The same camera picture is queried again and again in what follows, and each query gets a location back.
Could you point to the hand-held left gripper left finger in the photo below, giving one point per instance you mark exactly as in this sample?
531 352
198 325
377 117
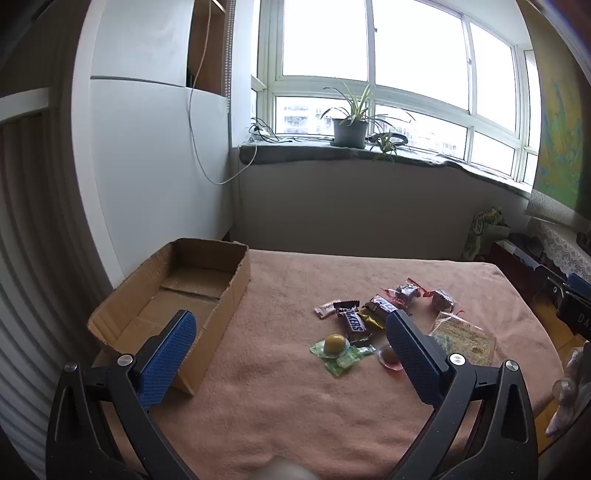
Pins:
171 355

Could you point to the white candy bar wrapper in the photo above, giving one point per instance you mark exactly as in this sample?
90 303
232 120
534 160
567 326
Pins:
325 309

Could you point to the brown chocolate bar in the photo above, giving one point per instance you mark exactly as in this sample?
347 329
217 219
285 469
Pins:
353 321

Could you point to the white slatted door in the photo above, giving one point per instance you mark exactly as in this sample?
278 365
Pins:
27 277

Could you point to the dark side table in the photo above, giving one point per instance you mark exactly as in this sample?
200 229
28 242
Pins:
512 272

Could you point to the small green plant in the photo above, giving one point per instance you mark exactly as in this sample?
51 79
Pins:
385 146

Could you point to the wall map poster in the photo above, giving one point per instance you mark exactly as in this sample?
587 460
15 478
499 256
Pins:
558 138

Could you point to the cardboard box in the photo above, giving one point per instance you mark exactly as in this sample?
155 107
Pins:
194 281

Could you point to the pink towel table cover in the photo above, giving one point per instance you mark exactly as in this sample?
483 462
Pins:
277 392

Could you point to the teal candy wrapper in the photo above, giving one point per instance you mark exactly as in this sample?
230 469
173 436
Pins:
367 350

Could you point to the red-ended clear wrapped candy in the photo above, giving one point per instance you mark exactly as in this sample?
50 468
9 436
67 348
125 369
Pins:
407 292

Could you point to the white lace cloth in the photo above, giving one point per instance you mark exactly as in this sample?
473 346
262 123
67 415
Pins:
563 249

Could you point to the white cabinet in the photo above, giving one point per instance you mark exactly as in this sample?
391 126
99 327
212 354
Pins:
152 161

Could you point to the yellow jelly cup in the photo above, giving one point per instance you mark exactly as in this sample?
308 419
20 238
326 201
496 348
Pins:
335 344

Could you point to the clear packet of yellow crackers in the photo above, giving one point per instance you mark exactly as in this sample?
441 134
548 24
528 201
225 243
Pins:
466 339

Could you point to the person's right hand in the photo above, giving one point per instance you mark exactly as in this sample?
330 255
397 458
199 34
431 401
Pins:
565 397

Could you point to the blue label chocolate bar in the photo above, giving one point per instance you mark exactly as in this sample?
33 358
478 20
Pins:
381 304

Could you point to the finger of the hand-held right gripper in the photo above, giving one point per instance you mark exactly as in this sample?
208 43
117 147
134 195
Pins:
579 282

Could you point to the yellow snack wrapper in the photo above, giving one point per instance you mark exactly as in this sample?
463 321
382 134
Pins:
373 320

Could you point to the light green candy packet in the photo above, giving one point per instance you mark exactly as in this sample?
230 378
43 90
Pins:
344 363

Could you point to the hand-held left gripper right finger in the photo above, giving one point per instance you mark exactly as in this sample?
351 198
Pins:
411 360

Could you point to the clear packet of dark snack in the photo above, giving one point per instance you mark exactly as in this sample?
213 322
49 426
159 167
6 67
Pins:
444 300

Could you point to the white framed window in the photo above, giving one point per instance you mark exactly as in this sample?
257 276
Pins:
415 46

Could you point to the red jelly cup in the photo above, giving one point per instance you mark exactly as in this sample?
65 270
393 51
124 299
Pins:
387 356

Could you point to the potted spider plant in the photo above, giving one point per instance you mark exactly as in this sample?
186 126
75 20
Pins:
350 131

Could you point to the green patterned bag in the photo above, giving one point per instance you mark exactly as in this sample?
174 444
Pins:
482 230

